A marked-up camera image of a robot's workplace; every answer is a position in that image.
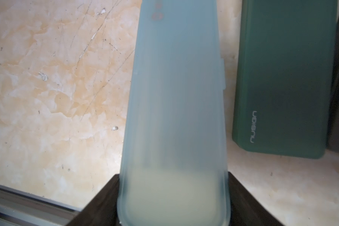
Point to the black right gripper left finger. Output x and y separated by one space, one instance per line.
102 209

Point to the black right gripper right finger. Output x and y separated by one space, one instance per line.
245 209

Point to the light teal pencil case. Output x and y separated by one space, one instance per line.
174 169

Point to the dark green pencil case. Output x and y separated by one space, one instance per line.
284 77

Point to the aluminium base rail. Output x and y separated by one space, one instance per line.
19 208

